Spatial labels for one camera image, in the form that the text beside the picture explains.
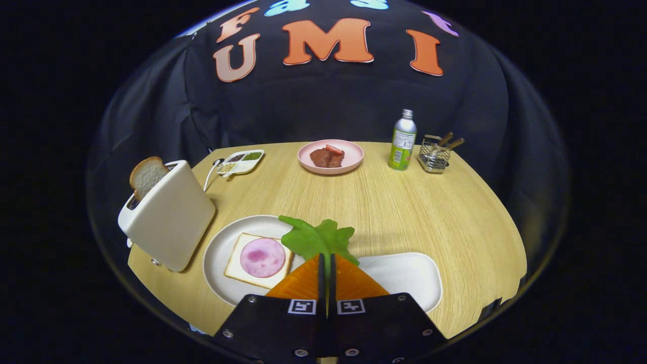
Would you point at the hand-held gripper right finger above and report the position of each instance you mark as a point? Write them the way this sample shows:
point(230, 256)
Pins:
point(384, 328)

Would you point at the small black spoon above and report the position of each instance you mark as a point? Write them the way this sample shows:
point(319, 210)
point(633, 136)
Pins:
point(218, 162)

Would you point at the silver bottle with green label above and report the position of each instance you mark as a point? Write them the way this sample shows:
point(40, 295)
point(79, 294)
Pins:
point(403, 141)

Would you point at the plain bread slice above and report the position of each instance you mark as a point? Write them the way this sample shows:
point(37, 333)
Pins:
point(146, 174)

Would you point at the black backdrop cloth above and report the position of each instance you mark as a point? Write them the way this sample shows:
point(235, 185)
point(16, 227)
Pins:
point(328, 101)

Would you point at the round white plate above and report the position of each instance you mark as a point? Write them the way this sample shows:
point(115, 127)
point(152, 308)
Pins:
point(217, 258)

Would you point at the green lettuce leaf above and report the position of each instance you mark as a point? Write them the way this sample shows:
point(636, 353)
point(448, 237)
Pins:
point(313, 238)

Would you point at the bread slice under ham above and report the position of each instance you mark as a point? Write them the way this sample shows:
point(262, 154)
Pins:
point(234, 269)

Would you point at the white divided condiment dish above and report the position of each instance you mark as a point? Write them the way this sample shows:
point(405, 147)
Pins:
point(242, 165)

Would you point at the white rectangular plate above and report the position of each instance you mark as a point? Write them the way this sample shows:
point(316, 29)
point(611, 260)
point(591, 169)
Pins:
point(409, 278)

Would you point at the pink ham slice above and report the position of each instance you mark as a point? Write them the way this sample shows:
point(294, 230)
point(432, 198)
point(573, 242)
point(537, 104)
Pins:
point(263, 258)

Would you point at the white toaster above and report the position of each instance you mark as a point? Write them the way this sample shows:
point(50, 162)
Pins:
point(172, 222)

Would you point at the pink round plate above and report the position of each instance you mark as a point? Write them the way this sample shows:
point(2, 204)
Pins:
point(355, 156)

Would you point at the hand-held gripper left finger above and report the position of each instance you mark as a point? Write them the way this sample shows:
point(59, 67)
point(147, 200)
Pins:
point(273, 328)

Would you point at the red meat slices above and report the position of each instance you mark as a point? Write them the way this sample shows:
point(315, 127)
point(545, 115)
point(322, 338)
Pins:
point(326, 157)

